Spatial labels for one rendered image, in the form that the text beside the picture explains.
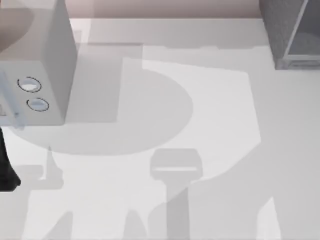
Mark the round microwave knob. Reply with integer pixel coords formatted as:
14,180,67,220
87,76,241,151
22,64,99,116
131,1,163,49
17,76,43,94
26,97,50,113

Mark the pale microwave oven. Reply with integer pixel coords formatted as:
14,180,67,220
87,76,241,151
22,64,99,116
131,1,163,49
0,0,78,127

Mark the grey cabinet with dark inside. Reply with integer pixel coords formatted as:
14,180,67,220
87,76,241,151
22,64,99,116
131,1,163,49
258,0,320,71

